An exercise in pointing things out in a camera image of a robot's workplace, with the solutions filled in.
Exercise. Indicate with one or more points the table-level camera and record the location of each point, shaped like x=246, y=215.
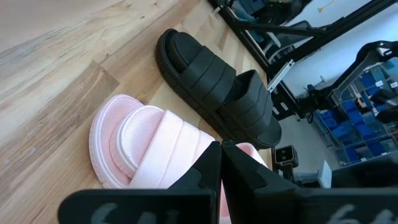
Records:
x=284, y=155

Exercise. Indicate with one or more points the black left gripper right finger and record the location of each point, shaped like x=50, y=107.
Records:
x=280, y=205

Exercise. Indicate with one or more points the black metal rig frame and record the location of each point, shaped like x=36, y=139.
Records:
x=339, y=31

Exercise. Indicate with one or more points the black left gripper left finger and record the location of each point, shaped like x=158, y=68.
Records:
x=174, y=205

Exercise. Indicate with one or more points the pink slide sandal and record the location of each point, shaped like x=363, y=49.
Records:
x=149, y=146

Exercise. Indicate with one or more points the black slide sandal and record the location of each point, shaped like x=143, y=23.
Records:
x=211, y=74

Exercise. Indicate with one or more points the storage rack with blue bins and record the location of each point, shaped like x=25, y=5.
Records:
x=357, y=127

